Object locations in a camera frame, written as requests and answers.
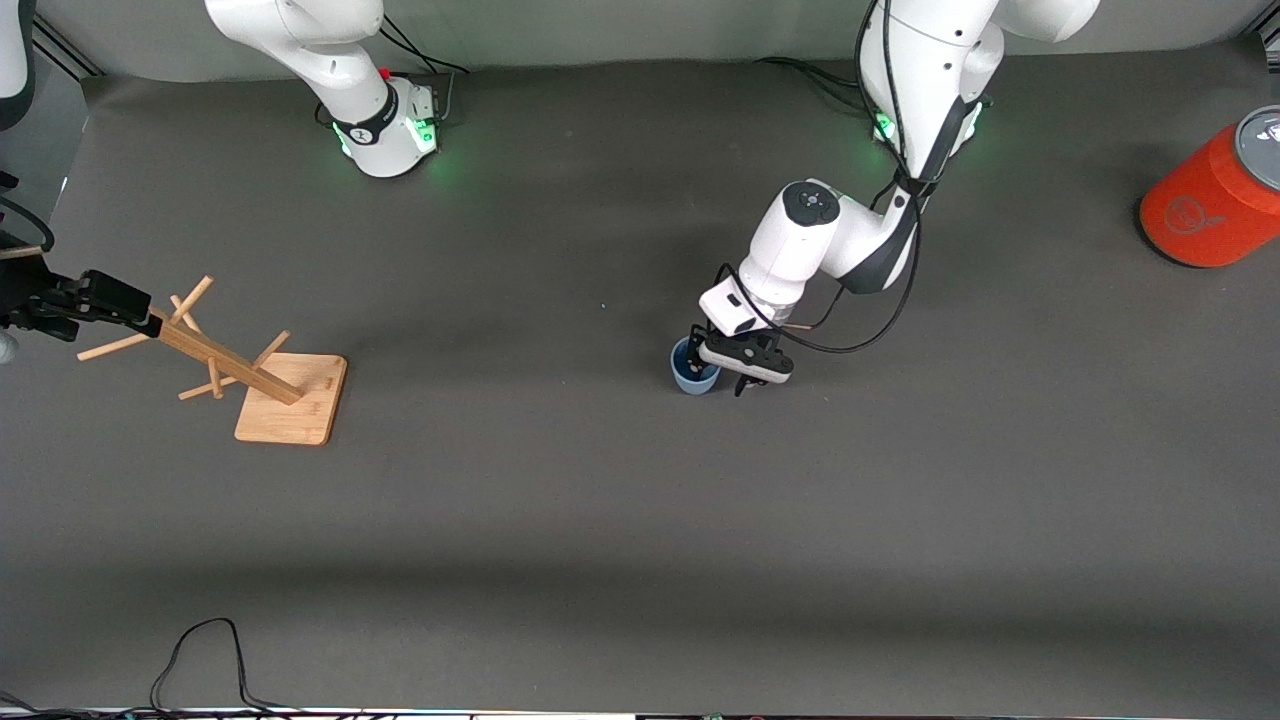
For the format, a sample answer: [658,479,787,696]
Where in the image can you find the black arm base cables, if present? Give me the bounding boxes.
[376,14,472,126]
[754,55,866,113]

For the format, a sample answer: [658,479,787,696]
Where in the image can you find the thin black looped cable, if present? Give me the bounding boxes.
[150,617,301,716]

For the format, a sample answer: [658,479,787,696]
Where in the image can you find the black right arm base cables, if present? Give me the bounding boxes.
[376,14,472,126]

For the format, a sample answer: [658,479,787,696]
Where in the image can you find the light blue cup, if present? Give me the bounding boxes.
[669,337,724,396]

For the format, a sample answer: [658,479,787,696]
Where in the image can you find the black left arm base cables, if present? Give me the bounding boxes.
[754,55,866,113]

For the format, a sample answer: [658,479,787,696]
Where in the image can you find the orange cylindrical can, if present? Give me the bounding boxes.
[1138,105,1280,269]

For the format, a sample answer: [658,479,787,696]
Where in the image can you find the wooden cup rack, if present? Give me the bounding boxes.
[77,276,349,447]

